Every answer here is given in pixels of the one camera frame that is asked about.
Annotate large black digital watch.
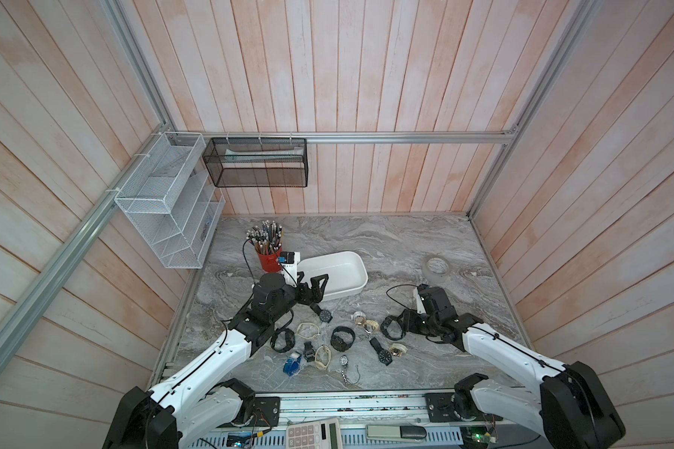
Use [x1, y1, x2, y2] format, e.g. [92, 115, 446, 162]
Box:
[330, 326, 356, 353]

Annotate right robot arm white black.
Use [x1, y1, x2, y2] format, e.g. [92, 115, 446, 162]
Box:
[380, 284, 626, 448]

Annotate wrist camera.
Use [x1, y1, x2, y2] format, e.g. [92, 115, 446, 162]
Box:
[277, 251, 301, 286]
[413, 284, 428, 315]

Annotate white calculator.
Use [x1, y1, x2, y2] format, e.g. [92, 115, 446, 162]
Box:
[286, 418, 344, 449]

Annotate gold bracelet watch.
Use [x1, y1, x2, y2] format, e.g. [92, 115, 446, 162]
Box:
[362, 319, 380, 335]

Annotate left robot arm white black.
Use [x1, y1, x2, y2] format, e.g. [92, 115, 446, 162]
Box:
[103, 273, 329, 448]

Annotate white storage box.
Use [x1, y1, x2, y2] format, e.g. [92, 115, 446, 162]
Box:
[298, 251, 368, 301]

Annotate silver chain pocket watch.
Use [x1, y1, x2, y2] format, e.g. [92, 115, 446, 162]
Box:
[339, 355, 361, 387]

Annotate black watch green dial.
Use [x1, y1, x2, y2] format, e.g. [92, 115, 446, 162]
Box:
[370, 337, 393, 366]

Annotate aluminium front frame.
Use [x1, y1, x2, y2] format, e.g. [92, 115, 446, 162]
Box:
[122, 385, 585, 435]

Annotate silver rose gold watch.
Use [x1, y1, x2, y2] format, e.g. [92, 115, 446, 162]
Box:
[351, 311, 367, 327]

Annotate white wire mesh shelf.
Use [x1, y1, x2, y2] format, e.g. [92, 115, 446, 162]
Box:
[115, 132, 225, 269]

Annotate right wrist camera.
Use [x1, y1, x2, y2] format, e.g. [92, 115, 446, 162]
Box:
[413, 284, 428, 315]

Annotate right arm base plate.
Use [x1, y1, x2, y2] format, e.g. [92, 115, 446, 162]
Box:
[424, 392, 503, 423]

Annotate blue transparent watch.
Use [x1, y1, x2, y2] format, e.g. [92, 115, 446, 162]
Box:
[283, 352, 303, 377]

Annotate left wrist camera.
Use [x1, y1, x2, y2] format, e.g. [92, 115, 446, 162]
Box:
[277, 251, 301, 286]

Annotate cream gold watch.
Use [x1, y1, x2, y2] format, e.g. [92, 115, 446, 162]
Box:
[389, 343, 408, 357]

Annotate red pencil cup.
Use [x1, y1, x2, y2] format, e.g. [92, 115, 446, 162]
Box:
[258, 247, 282, 273]

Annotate aluminium rail left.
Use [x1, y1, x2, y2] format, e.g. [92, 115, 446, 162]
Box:
[0, 123, 173, 376]

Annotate black analog watch near box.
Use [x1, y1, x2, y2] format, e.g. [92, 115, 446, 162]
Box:
[310, 303, 333, 323]

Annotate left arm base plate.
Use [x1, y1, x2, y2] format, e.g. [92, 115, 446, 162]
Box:
[227, 396, 281, 428]

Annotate small black strap watch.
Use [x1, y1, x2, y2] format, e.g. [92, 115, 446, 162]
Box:
[303, 342, 316, 362]

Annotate black mesh basket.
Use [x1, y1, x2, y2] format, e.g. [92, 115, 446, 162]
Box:
[202, 137, 309, 188]

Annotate clear tape roll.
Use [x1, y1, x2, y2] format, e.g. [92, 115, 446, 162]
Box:
[425, 256, 450, 276]

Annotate aluminium rail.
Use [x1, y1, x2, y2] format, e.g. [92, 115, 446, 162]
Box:
[0, 123, 173, 376]
[201, 131, 516, 144]

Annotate aluminium rail back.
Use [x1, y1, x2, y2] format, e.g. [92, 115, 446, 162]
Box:
[201, 131, 516, 144]

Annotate black chunky watch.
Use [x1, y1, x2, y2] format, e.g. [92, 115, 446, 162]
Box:
[380, 322, 400, 337]
[270, 327, 296, 354]

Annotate grey black stapler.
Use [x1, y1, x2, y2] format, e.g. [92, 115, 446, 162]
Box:
[365, 425, 428, 442]

